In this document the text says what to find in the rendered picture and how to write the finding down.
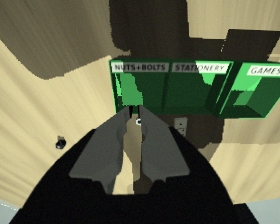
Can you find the green rack of labelled bins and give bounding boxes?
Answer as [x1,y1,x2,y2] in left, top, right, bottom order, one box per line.
[108,58,280,119]

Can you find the black die with white pips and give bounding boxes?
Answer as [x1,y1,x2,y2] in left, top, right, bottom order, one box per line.
[55,140,66,150]

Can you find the silver hex nut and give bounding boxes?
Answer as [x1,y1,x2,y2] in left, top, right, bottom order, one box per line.
[136,117,141,125]

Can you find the grey domino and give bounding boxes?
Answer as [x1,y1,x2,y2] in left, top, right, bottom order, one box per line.
[174,117,187,136]

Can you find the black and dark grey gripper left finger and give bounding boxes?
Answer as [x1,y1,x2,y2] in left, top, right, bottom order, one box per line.
[14,105,133,224]

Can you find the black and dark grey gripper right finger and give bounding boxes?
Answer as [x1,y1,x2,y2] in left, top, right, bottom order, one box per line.
[138,104,241,224]

